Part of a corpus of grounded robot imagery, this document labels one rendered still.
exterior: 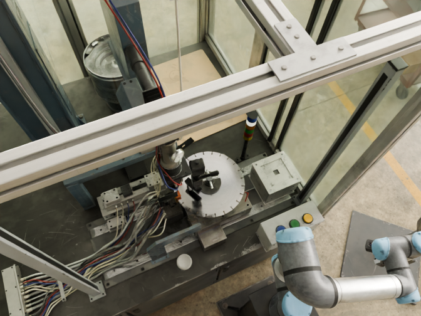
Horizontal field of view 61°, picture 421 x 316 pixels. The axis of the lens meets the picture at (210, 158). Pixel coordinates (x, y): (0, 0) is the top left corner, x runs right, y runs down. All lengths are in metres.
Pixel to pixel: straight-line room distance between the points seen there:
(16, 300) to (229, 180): 1.06
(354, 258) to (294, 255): 1.59
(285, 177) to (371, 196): 1.28
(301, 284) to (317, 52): 0.73
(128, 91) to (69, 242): 0.91
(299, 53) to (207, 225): 1.21
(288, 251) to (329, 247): 1.55
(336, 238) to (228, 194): 1.27
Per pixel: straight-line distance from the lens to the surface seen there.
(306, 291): 1.13
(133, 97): 1.18
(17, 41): 1.41
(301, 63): 0.56
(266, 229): 1.65
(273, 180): 1.74
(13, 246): 0.97
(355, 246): 2.73
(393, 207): 2.98
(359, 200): 2.88
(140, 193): 1.74
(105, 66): 1.97
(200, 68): 2.28
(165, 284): 1.73
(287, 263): 1.14
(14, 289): 1.85
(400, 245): 1.42
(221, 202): 1.61
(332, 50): 0.60
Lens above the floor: 2.45
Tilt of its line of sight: 62 degrees down
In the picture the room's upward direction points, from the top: 4 degrees clockwise
